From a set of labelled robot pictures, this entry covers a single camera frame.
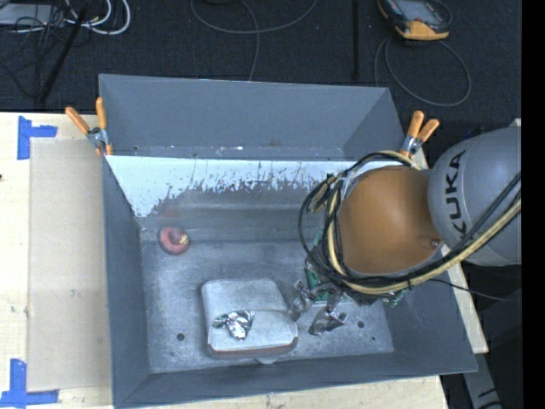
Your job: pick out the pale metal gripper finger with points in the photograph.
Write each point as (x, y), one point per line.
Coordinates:
(303, 300)
(327, 320)

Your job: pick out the pale flat board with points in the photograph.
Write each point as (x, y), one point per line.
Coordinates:
(64, 249)

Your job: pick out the grey metal bin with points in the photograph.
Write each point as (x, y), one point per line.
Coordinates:
(183, 271)

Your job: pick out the crumpled silver foil piece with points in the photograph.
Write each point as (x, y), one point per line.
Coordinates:
(235, 324)

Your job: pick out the red toy apple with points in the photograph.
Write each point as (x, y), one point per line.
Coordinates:
(172, 241)

